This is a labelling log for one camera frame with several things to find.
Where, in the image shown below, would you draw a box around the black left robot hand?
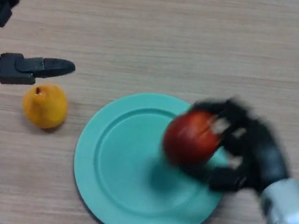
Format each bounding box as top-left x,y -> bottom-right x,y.
0,0 -> 85,102

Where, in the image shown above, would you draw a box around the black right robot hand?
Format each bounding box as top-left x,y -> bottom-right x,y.
183,92 -> 299,201

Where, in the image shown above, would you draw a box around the red apple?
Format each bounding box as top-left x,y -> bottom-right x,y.
160,106 -> 226,172

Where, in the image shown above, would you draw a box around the green round plate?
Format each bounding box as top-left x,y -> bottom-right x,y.
66,84 -> 236,224

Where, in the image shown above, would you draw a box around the yellow pear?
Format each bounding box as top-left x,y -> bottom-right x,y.
20,80 -> 71,132

